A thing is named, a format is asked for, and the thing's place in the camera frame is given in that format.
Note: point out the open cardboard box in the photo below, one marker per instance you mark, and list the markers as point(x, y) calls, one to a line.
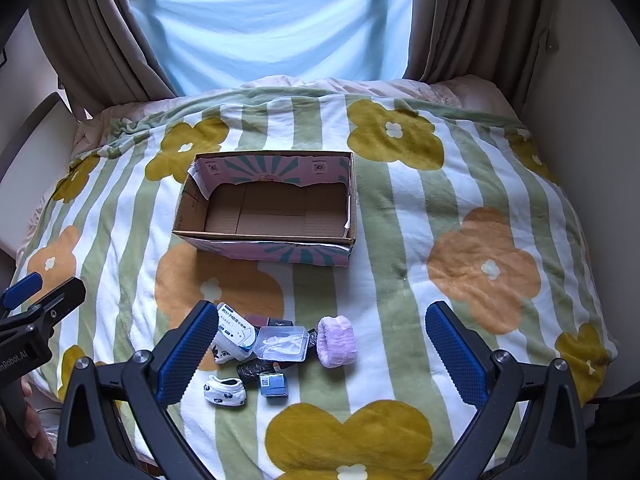
point(293, 207)

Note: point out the black garbage bag roll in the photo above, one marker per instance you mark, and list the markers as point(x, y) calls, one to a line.
point(250, 371)

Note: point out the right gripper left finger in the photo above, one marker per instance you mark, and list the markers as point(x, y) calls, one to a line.
point(92, 440)

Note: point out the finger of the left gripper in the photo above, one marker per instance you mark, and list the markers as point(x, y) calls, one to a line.
point(21, 291)
point(41, 317)

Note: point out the clear floss pick box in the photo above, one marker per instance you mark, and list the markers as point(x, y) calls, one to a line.
point(235, 337)

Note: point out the person's left hand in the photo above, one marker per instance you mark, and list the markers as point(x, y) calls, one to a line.
point(41, 445)

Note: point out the small blue card box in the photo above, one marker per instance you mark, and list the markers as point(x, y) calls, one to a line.
point(273, 385)

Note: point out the right brown curtain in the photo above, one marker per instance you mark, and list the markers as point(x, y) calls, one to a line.
point(502, 41)

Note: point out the brown curtain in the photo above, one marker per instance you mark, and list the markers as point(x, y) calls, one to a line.
point(502, 41)
point(99, 52)

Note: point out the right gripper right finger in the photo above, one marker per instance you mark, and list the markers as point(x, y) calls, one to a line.
point(528, 422)

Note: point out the clear plastic case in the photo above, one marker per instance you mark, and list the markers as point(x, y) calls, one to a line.
point(281, 343)

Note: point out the floral striped blanket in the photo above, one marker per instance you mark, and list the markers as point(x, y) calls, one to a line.
point(453, 204)

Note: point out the white patterned sock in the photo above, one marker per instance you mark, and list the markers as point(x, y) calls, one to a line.
point(229, 392)

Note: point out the light blue sheer curtain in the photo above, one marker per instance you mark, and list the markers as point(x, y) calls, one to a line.
point(218, 44)

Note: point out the left brown curtain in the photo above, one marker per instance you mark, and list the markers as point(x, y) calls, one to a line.
point(99, 52)

